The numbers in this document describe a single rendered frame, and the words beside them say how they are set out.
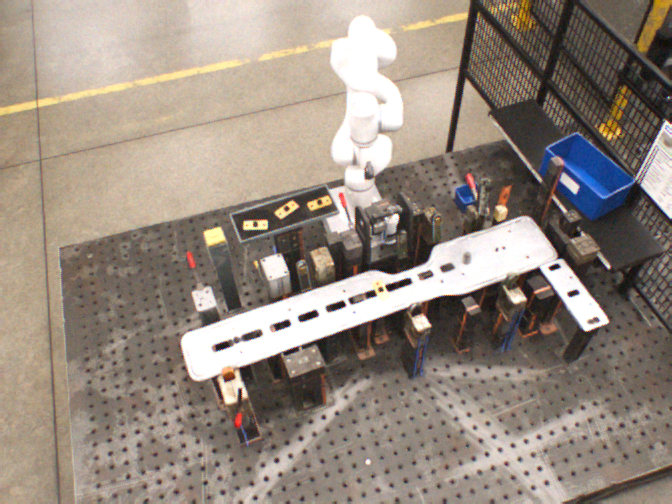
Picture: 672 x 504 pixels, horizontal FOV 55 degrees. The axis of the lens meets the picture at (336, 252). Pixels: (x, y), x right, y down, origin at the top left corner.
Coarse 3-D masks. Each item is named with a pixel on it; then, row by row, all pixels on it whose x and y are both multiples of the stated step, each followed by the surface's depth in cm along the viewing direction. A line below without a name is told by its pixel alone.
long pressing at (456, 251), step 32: (512, 224) 245; (448, 256) 237; (480, 256) 237; (512, 256) 236; (544, 256) 236; (320, 288) 229; (352, 288) 229; (416, 288) 229; (448, 288) 229; (480, 288) 230; (224, 320) 222; (256, 320) 222; (320, 320) 222; (352, 320) 222; (192, 352) 216; (224, 352) 215; (256, 352) 215
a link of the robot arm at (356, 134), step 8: (352, 96) 182; (360, 96) 181; (368, 96) 181; (352, 104) 180; (360, 104) 180; (368, 104) 179; (376, 104) 180; (352, 112) 179; (360, 112) 179; (368, 112) 179; (376, 112) 181; (352, 120) 182; (360, 120) 180; (368, 120) 181; (376, 120) 182; (352, 128) 186; (360, 128) 184; (368, 128) 184; (376, 128) 184; (352, 136) 190; (360, 136) 187; (368, 136) 187
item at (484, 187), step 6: (480, 180) 230; (486, 180) 230; (480, 186) 230; (486, 186) 228; (480, 192) 232; (486, 192) 234; (480, 198) 234; (486, 198) 235; (480, 204) 236; (486, 204) 237; (486, 210) 240
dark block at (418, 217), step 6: (414, 204) 237; (414, 210) 235; (420, 210) 235; (414, 216) 234; (420, 216) 235; (414, 222) 237; (420, 222) 238; (414, 228) 241; (420, 228) 242; (414, 234) 244; (414, 240) 247; (414, 246) 250; (408, 252) 252; (414, 252) 254; (408, 258) 256; (414, 258) 257; (408, 264) 259; (414, 264) 261
